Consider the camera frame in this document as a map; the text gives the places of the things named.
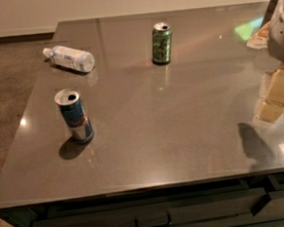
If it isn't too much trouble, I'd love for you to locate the dark drawer cabinet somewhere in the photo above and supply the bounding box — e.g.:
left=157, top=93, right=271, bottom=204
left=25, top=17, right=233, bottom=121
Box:
left=0, top=172, right=284, bottom=227

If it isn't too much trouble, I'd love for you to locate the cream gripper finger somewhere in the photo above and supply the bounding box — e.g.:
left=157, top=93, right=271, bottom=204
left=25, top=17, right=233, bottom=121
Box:
left=246, top=22, right=270, bottom=50
left=257, top=63, right=284, bottom=123

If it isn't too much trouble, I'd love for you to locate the black drawer handle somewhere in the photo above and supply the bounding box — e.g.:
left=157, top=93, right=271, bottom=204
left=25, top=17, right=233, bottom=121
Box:
left=134, top=212, right=172, bottom=227

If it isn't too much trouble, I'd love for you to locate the blue silver redbull can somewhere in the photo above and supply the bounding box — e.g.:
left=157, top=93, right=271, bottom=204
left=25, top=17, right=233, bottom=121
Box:
left=54, top=88, right=93, bottom=143

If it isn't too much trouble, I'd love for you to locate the clear plastic water bottle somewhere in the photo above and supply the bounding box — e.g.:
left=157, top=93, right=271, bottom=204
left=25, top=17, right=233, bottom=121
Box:
left=42, top=45, right=95, bottom=73

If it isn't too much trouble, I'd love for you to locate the green soda can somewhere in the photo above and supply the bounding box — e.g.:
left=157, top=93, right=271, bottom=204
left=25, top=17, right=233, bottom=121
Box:
left=152, top=22, right=172, bottom=64

